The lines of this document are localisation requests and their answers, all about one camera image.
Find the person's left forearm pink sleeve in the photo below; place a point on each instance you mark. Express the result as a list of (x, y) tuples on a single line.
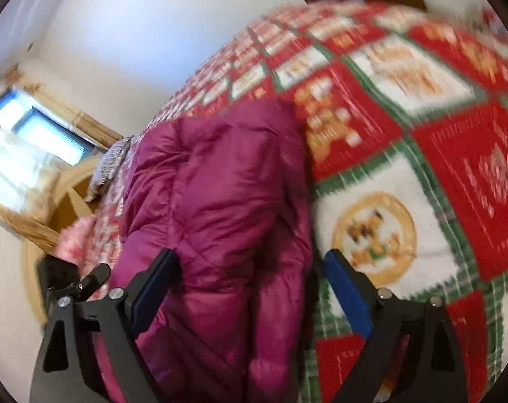
[(73, 239)]

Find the white sheer curtain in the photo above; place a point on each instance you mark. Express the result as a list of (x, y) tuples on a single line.
[(14, 168)]

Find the beige curtain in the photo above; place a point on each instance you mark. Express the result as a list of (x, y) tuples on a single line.
[(81, 121)]

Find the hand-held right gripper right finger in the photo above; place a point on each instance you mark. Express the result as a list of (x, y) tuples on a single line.
[(348, 294)]

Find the striped grey pillow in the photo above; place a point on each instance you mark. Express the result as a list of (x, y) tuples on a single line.
[(107, 166)]

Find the window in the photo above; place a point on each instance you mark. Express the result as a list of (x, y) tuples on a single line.
[(48, 134)]

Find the magenta down jacket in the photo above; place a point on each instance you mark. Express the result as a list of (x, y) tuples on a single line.
[(220, 201)]

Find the red checkered printed blanket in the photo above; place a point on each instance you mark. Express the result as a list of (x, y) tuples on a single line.
[(447, 155)]

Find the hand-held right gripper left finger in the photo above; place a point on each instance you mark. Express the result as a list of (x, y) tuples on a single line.
[(151, 298)]

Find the wooden bed headboard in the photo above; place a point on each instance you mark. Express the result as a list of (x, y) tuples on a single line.
[(67, 212)]

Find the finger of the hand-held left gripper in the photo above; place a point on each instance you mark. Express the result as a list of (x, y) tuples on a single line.
[(95, 279)]

